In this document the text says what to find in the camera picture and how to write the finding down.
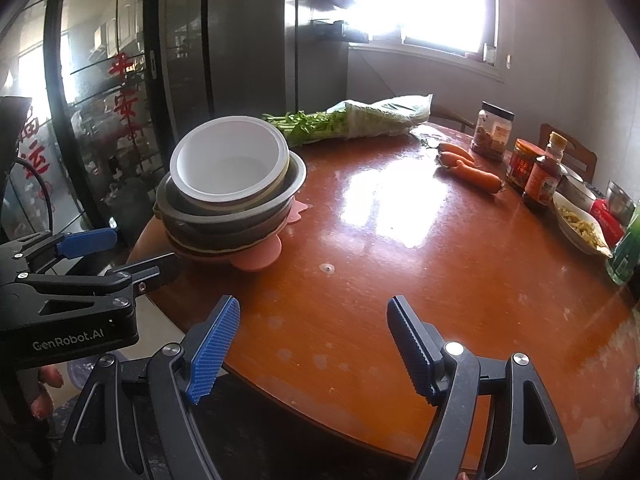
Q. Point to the red tissue pack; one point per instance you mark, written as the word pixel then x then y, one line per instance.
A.
pixel 607 222

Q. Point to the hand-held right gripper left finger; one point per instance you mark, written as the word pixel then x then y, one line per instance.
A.
pixel 212 350

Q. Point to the bagged celery bunch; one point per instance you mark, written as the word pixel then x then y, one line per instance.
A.
pixel 370 117

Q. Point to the black-lidded clear jar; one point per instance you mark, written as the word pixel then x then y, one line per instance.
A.
pixel 492 132

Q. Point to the wooden chair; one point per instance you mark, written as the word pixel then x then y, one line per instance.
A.
pixel 580 152
pixel 452 117

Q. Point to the white dish of pickles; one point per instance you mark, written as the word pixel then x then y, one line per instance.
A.
pixel 580 227

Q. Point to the window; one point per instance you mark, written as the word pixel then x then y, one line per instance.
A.
pixel 430 0

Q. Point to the green plastic bottle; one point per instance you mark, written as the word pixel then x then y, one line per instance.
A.
pixel 627 250

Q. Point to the white bowl red outside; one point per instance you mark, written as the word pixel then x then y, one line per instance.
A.
pixel 225 160

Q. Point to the person's left hand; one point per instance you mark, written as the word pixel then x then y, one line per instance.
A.
pixel 47 377

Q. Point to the brown sauce bottle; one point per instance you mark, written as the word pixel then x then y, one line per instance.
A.
pixel 542 185

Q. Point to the grey refrigerator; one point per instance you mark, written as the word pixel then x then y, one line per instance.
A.
pixel 240 35

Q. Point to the white bowl with food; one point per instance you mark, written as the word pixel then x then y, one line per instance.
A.
pixel 582 195

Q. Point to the long carrot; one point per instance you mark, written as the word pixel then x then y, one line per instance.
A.
pixel 477 177

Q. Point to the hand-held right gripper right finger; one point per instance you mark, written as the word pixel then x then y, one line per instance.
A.
pixel 412 350

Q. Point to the glass sliding door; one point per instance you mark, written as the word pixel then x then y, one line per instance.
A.
pixel 90 110

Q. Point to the red-lidded sauce jar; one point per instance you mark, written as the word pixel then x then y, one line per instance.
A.
pixel 525 165

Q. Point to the grey metal bowl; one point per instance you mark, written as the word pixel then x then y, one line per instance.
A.
pixel 296 180

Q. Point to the small steel bowl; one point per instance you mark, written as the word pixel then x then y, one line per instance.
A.
pixel 572 177

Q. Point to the dark brown bowl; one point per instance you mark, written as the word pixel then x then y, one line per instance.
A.
pixel 225 231

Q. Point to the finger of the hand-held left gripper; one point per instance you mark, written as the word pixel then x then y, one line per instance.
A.
pixel 150 270
pixel 85 242

